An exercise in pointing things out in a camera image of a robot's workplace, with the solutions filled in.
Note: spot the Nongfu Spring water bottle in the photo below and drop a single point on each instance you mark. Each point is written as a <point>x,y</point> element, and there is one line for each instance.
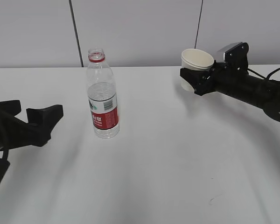
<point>102,95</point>

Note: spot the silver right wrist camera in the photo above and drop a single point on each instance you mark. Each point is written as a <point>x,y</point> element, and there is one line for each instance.
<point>234,55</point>

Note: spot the white paper cup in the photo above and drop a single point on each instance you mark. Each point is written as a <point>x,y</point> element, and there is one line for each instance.
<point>196,59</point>

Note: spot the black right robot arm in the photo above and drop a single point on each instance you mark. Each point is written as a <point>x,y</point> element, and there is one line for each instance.
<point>264,94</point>

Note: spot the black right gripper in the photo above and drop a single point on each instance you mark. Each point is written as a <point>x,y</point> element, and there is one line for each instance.
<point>226,78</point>

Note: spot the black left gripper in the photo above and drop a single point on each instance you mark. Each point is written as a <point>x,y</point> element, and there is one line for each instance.
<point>37,131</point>

